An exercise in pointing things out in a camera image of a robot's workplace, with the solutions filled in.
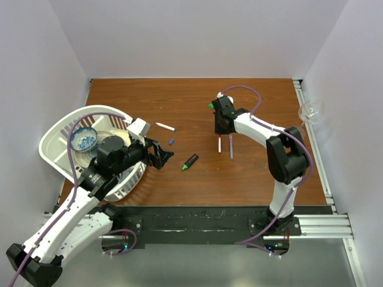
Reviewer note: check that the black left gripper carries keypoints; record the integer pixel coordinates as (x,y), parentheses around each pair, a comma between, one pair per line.
(160,156)

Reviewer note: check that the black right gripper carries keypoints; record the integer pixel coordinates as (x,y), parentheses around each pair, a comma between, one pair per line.
(218,130)

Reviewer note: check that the purple marker pen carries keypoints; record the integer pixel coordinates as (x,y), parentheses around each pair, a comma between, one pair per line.
(231,146)

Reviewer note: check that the black green highlighter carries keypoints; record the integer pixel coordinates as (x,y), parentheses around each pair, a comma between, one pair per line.
(188,163)

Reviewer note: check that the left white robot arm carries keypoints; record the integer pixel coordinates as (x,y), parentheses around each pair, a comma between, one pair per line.
(40,259)

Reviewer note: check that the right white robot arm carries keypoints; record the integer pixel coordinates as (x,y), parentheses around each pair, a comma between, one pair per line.
(288,157)

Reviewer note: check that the white blue-tipped marker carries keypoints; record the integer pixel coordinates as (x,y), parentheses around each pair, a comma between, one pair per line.
(166,127)

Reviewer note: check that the stacked ceramic plates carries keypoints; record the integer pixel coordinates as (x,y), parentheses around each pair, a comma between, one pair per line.
(95,146)

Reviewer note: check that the blue white ceramic bowl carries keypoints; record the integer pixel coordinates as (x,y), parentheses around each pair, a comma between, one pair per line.
(83,139)

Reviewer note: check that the white plastic basket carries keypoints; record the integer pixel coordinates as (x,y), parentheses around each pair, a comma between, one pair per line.
(53,145)

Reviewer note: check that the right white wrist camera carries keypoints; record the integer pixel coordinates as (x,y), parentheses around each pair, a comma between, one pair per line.
(220,94)

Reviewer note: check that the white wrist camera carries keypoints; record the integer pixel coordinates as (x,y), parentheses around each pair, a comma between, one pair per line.
(220,94)
(138,128)

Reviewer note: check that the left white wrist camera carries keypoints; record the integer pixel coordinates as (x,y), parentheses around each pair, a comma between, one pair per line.
(138,128)

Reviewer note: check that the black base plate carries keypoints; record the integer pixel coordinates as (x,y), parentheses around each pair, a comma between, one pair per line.
(214,225)

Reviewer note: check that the aluminium frame rail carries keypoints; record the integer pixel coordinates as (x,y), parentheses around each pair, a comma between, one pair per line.
(322,227)

